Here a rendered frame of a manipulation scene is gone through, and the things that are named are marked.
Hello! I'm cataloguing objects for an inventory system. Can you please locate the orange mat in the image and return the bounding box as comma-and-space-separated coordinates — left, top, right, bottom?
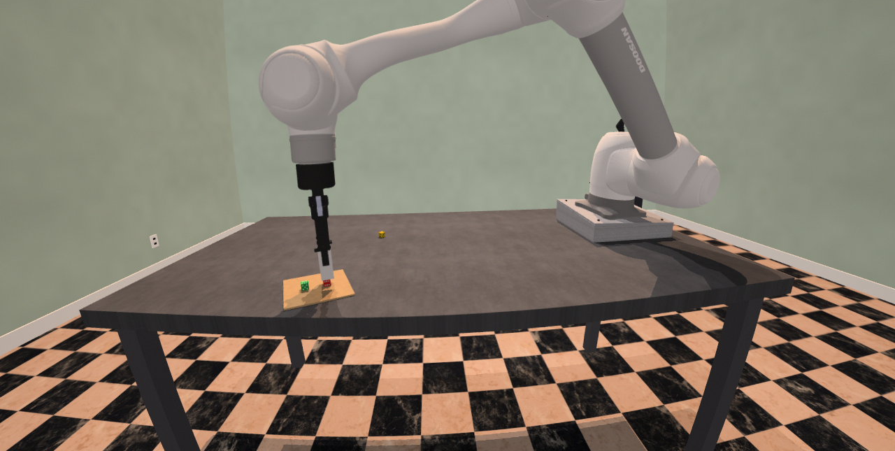
283, 269, 355, 311

